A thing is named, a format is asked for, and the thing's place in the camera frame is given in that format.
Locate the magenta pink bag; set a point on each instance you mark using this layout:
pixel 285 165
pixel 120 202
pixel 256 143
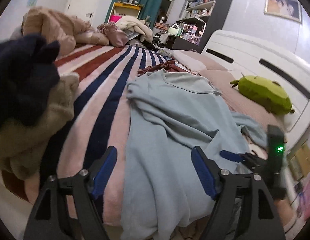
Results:
pixel 115 18

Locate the striped fleece blanket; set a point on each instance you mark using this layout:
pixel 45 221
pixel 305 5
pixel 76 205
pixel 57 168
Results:
pixel 101 118

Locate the light blue sweatshirt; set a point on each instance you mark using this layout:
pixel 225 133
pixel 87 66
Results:
pixel 171 113

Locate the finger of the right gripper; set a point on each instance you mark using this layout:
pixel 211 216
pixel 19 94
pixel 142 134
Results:
pixel 234 157

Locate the cream clothes pile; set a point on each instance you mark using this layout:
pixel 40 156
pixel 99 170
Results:
pixel 133 24

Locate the pink satin bag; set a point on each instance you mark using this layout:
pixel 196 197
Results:
pixel 116 37

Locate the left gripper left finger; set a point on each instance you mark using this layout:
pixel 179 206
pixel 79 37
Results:
pixel 49 218

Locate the yellow shelf unit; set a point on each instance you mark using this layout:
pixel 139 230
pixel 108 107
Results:
pixel 124 9

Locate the pink far pillow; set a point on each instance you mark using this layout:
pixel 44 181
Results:
pixel 196 62

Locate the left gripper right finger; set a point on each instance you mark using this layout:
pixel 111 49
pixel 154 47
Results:
pixel 258 217

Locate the black bookshelf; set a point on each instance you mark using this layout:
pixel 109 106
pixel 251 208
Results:
pixel 200 18

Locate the dark navy garment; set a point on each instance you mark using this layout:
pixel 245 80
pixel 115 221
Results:
pixel 27 75

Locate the white bed headboard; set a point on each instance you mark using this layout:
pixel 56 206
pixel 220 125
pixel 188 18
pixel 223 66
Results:
pixel 253 56

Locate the green avocado plush toy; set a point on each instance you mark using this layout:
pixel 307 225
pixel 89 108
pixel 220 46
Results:
pixel 267 93

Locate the framed wall photo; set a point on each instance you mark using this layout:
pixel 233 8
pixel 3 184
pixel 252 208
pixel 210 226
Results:
pixel 288 9

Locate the white door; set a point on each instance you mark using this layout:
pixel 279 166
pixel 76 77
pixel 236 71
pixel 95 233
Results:
pixel 82 0

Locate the pink ribbed near pillow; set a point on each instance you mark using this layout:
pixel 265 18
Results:
pixel 237 102

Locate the beige fleece garment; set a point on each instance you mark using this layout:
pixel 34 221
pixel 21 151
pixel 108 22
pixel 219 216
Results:
pixel 22 147

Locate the tan pink crumpled duvet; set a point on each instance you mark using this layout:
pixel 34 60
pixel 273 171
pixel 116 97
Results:
pixel 57 26

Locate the maroon red garment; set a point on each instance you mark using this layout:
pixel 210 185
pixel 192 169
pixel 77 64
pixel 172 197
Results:
pixel 168 66

